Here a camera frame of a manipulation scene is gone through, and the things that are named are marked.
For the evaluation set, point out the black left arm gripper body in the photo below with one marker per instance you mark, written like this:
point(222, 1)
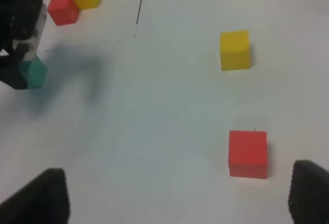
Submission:
point(22, 24)

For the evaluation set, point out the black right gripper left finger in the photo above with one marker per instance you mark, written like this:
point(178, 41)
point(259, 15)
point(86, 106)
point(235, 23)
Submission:
point(45, 199)

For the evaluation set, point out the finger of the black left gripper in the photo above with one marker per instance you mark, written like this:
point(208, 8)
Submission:
point(10, 73)

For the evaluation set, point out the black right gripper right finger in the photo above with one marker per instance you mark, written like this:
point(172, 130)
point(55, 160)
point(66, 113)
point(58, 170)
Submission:
point(308, 194)

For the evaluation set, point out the green block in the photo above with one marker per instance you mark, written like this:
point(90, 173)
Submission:
point(33, 72)

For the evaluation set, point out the red template block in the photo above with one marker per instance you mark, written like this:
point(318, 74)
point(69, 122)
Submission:
point(63, 12)

